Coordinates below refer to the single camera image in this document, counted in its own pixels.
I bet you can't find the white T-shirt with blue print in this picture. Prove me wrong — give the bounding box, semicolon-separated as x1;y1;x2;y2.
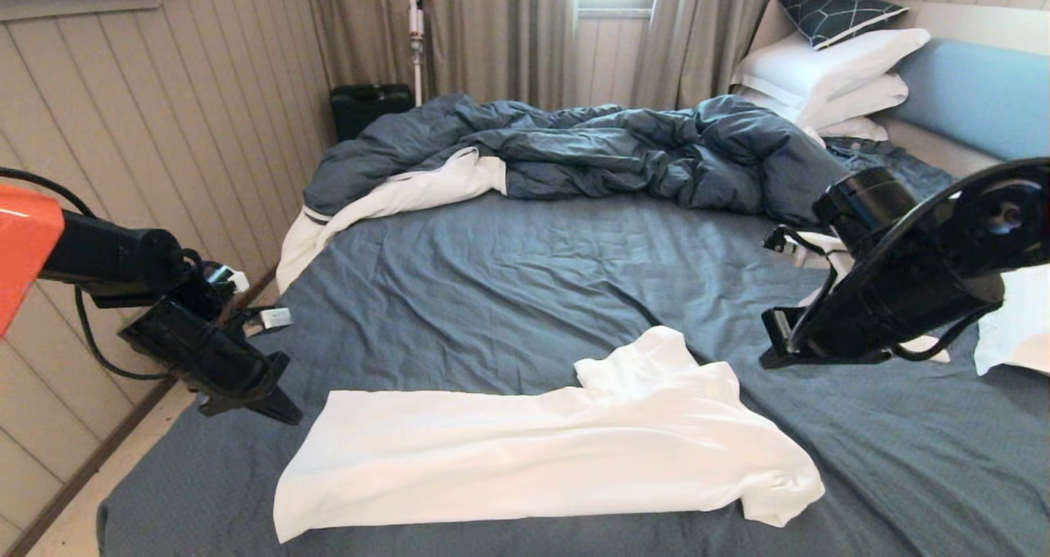
273;326;826;544

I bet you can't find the white flat remote control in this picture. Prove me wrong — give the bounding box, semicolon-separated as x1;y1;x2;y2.
894;336;952;364

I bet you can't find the white loose pillow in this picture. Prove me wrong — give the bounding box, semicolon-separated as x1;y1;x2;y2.
975;263;1050;376

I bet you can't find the flat white stacked pillow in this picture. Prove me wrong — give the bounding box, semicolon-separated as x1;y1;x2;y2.
816;114;890;140

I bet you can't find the blue padded headboard cushion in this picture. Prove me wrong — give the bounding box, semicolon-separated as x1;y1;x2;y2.
890;36;1050;164

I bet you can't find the large white stacked pillow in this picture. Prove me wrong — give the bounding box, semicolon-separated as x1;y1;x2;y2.
732;25;933;119

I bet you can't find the dark blue crumpled duvet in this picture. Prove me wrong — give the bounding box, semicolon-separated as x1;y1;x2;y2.
277;92;879;294

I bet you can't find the black hard case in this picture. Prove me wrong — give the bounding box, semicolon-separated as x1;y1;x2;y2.
331;83;415;141

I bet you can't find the dark geometric patterned cushion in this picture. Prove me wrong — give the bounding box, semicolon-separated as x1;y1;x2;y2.
776;0;910;49

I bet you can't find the narrow beige curtain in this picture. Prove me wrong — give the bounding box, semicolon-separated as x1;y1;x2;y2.
630;0;858;112

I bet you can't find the white stick vacuum cleaner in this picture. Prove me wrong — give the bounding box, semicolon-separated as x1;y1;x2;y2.
408;0;426;107

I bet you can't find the wide beige curtain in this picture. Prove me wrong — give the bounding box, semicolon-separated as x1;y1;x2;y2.
304;0;578;144

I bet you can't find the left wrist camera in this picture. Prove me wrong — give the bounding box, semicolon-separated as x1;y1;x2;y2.
242;307;294;335

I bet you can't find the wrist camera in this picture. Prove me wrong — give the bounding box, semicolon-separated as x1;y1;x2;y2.
763;224;858;308
242;307;294;335

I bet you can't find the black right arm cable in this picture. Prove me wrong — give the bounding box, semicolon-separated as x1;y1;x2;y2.
787;159;1050;363

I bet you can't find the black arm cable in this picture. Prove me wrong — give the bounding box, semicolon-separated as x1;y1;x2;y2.
787;159;1050;363
0;167;203;381

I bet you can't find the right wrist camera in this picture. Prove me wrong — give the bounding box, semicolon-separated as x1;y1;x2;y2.
763;224;858;308

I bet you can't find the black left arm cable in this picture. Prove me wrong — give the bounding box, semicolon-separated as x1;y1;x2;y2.
0;167;203;381

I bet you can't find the beige headboard frame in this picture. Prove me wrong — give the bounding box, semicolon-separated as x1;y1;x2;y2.
742;0;1050;180

